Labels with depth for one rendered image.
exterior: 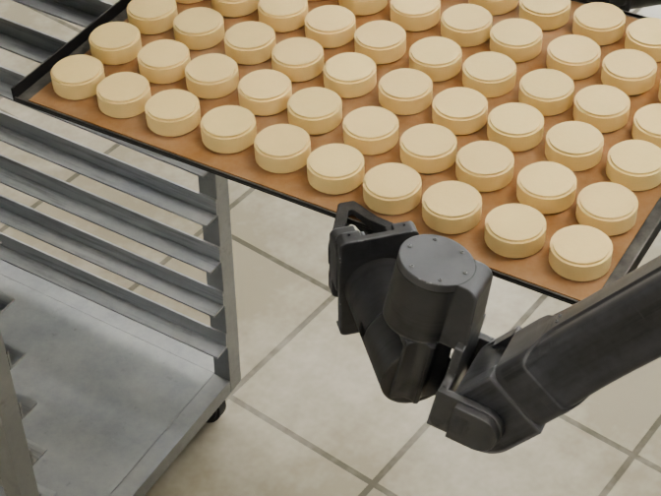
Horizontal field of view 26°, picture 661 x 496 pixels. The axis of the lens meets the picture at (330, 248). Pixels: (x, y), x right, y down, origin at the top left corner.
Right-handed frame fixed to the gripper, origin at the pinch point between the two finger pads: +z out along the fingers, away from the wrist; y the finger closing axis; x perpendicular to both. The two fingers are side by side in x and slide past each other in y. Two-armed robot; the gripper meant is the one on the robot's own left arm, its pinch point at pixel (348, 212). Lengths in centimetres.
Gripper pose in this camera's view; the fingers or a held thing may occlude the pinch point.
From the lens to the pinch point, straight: 121.7
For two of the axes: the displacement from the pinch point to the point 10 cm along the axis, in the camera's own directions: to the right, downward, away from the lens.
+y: 0.1, 7.4, 6.8
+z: -2.5, -6.5, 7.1
